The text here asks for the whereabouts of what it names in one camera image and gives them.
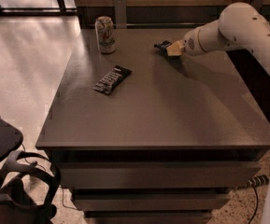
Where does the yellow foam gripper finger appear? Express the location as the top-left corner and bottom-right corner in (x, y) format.
(166, 40), (184, 57)

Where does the dark blue rxbar wrapper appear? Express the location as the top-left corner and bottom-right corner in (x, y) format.
(153, 40), (172, 53)

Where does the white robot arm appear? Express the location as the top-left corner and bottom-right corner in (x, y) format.
(166, 2), (270, 224)

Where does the black snack bar wrapper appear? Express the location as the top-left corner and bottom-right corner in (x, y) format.
(93, 65), (132, 95)

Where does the white soda can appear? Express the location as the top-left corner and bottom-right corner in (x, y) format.
(95, 16), (116, 54)

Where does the grey drawer cabinet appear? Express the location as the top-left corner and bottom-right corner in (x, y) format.
(36, 29), (270, 224)

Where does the black vr headset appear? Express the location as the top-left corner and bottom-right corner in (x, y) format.
(0, 151), (61, 224)

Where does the grey metal wall rail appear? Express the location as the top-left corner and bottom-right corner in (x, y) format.
(91, 0), (270, 29)

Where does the striped power cable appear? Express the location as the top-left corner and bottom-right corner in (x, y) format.
(234, 174), (270, 224)

